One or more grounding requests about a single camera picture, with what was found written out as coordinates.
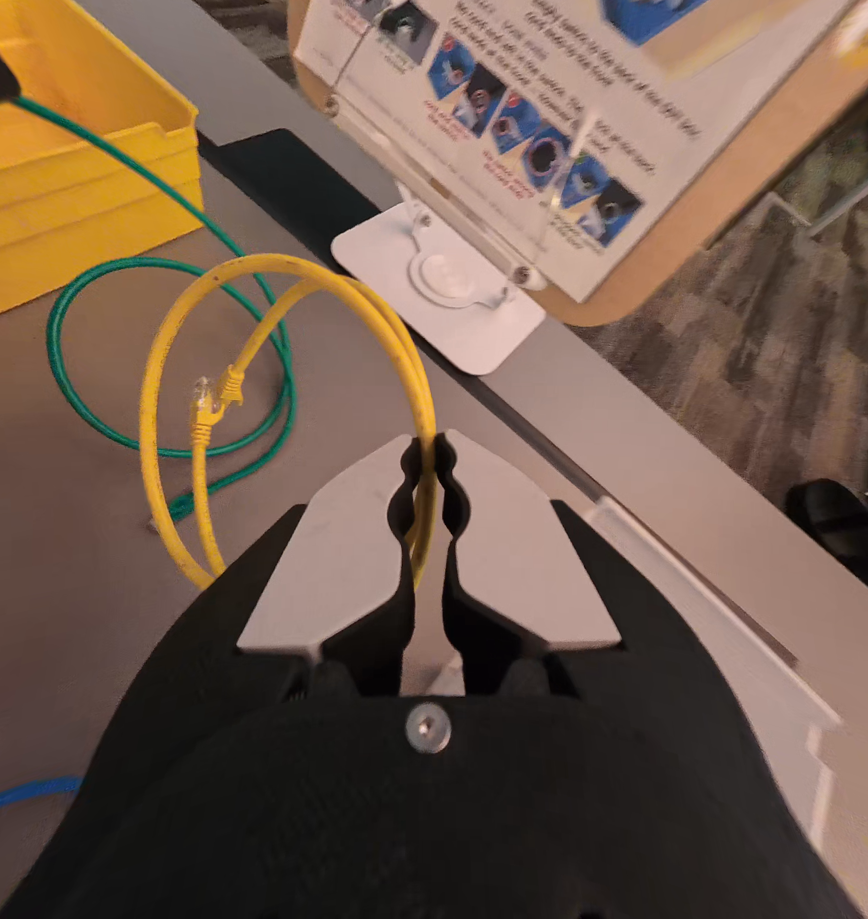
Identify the green ethernet cable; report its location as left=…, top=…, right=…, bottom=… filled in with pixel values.
left=11, top=97, right=296, bottom=521

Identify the white board stand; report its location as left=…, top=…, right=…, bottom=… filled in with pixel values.
left=331, top=183, right=546, bottom=376

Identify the yellow plastic bin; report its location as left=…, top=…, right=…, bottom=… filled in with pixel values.
left=0, top=0, right=205, bottom=324

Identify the blue ethernet cable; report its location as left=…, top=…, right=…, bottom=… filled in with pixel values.
left=0, top=777, right=83, bottom=817

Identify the instruction sheet on cardboard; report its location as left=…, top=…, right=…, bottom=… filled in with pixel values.
left=287, top=0, right=868, bottom=327

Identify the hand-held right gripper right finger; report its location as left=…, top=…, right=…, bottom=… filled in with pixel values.
left=443, top=429, right=623, bottom=697

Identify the black office chair base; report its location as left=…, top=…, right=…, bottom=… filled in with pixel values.
left=786, top=448, right=868, bottom=575

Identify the yellow ethernet cable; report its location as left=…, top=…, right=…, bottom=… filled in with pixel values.
left=140, top=253, right=438, bottom=593

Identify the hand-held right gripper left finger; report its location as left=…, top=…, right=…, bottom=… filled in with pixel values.
left=236, top=433, right=417, bottom=697

